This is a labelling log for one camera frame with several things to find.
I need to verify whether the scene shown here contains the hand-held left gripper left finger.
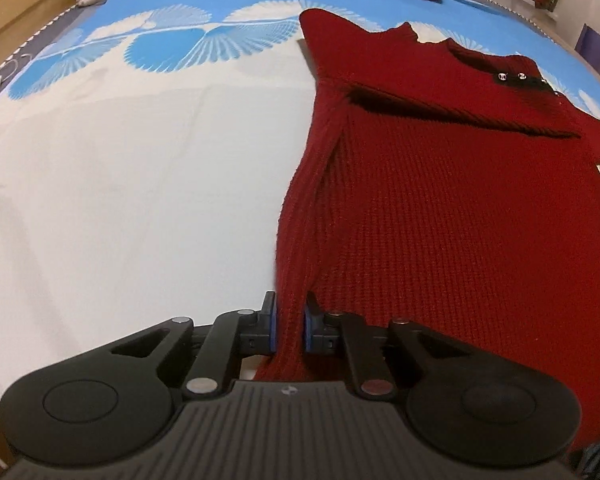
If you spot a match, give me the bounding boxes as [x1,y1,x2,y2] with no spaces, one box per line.
[111,290,279,402]

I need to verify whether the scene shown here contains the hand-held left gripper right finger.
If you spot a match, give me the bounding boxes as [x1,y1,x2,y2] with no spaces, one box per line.
[302,290,462,402]

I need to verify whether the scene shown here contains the wooden bed frame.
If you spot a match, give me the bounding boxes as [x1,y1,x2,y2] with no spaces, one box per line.
[0,0,83,87]

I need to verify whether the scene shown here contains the purple box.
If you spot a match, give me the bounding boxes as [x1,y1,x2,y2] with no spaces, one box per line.
[574,23,600,77]

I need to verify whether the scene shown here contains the blue white printed bed sheet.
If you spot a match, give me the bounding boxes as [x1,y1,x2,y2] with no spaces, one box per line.
[0,0,600,411]

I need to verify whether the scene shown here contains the dark red knit sweater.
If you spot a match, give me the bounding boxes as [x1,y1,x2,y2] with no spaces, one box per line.
[254,8,600,456]

